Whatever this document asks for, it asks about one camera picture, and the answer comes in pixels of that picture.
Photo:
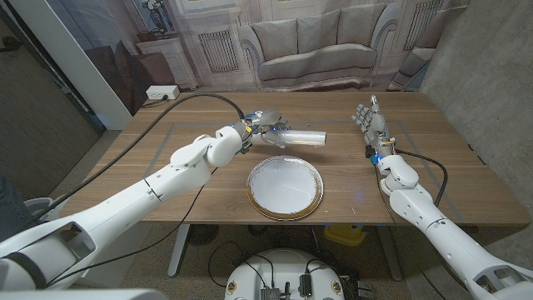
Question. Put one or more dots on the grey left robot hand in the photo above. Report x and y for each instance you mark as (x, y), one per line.
(268, 125)

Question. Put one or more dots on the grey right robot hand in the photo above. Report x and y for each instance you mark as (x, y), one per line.
(378, 130)

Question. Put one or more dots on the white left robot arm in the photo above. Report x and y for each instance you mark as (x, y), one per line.
(125, 208)

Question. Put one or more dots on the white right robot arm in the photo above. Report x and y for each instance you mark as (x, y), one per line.
(449, 237)

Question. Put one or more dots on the white gold-rimmed paper plate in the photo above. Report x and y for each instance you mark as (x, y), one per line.
(285, 187)

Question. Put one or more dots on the printed living room backdrop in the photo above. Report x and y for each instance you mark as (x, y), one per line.
(316, 41)

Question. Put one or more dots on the yellow object under table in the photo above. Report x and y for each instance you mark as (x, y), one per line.
(345, 235)

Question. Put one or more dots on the white power strip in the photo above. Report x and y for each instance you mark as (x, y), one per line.
(162, 92)

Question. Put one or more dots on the black round floor fan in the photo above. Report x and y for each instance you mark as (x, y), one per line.
(202, 234)

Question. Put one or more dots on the white table leg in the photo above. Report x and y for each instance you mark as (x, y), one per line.
(391, 258)
(178, 254)

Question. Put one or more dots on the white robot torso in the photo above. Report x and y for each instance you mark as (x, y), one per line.
(283, 266)

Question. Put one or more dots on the white chair base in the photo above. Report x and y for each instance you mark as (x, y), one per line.
(35, 204)

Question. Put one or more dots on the person leg with dark shoe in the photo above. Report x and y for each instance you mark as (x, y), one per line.
(10, 208)

